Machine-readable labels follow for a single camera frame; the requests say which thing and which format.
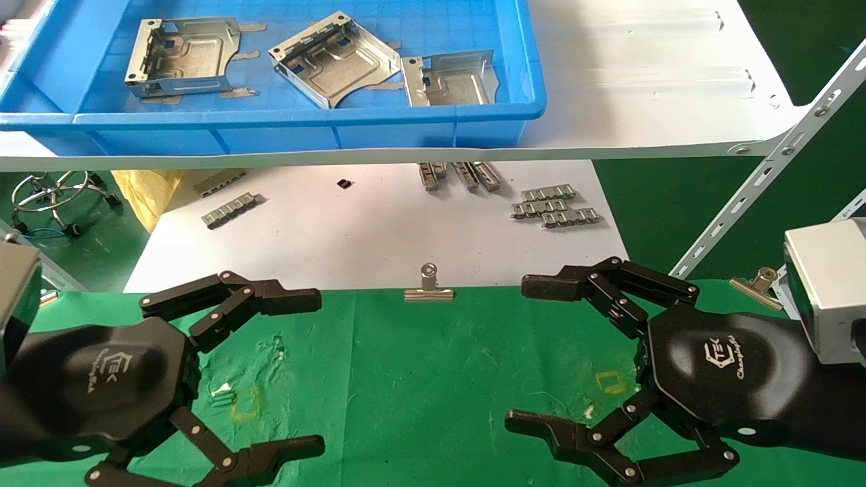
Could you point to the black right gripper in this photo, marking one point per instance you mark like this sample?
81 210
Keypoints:
724 372

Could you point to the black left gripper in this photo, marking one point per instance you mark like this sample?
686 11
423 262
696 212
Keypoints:
101 385

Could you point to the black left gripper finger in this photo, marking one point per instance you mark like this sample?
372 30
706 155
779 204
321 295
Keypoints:
284 298

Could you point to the square sheet metal bracket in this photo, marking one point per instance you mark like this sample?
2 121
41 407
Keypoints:
453 84
338 64
189 57

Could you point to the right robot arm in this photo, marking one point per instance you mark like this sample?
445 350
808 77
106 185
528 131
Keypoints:
839 406

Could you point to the white paper sheet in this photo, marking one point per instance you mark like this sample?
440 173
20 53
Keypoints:
372 237

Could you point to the green cloth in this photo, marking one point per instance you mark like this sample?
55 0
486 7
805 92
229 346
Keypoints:
419 392

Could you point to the yellow cloth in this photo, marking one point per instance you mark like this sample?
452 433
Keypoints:
145 193

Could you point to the blue plastic bin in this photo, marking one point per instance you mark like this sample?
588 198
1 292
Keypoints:
406 128

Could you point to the grey tape strip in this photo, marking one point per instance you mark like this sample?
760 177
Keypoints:
164 100
238 93
246 55
253 28

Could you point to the grey slotted metal strut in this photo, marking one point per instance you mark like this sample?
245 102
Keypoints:
62 277

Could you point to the chrome stool base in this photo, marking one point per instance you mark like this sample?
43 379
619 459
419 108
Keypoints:
51 200

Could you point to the white shelf board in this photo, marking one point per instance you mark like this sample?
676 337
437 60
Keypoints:
643 115

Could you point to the long slotted white metal strut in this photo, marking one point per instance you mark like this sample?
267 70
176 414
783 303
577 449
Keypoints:
778 159

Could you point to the short slotted white metal strut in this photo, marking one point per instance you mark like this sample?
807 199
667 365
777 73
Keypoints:
851 206

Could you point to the ribbed metal rail part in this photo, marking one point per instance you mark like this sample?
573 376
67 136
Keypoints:
465 176
220 182
548 193
488 176
570 218
230 210
538 208
431 176

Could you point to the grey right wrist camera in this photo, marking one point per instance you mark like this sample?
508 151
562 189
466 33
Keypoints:
829 284

